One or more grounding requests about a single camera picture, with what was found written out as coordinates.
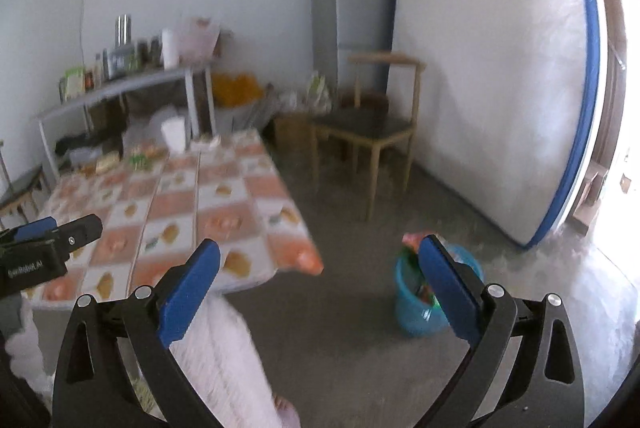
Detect green snack bag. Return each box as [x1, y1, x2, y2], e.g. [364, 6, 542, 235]
[407, 252, 437, 307]

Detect blue plastic trash basket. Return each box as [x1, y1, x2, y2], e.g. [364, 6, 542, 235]
[392, 242, 485, 339]

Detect white gloved left hand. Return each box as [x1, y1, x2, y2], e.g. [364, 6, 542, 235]
[1, 294, 53, 410]

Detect left wooden chair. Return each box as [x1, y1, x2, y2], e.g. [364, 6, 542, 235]
[1, 166, 51, 230]

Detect patterned tablecloth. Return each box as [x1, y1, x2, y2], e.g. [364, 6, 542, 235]
[24, 130, 323, 309]

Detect small green wrapper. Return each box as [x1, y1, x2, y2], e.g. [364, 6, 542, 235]
[129, 153, 153, 171]

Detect green seasoning packet box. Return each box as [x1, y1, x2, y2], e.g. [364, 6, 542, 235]
[62, 66, 86, 102]

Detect white paper cup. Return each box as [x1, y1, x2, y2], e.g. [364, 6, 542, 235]
[160, 116, 186, 155]

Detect grey rice cooker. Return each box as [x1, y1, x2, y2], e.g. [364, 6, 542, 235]
[102, 44, 137, 80]

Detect white paper towel roll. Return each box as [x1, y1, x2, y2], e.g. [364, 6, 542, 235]
[160, 28, 180, 70]

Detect steel cylinder utensil holder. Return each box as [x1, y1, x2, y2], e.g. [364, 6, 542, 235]
[115, 14, 131, 47]

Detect yellow plastic bag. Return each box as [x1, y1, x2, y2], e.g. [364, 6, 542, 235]
[212, 72, 264, 108]

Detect white side table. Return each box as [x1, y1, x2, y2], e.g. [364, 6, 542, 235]
[34, 64, 217, 179]

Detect pink plastic bag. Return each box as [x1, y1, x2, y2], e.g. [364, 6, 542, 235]
[178, 18, 220, 63]

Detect cardboard box on floor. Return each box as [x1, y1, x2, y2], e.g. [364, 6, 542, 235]
[273, 113, 311, 153]

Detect wooden chair black seat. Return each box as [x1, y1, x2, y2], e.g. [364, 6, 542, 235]
[310, 51, 426, 220]

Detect grey refrigerator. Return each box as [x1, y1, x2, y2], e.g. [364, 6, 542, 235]
[311, 0, 395, 96]

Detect white mattress blue trim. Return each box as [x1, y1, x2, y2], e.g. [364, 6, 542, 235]
[394, 0, 601, 247]

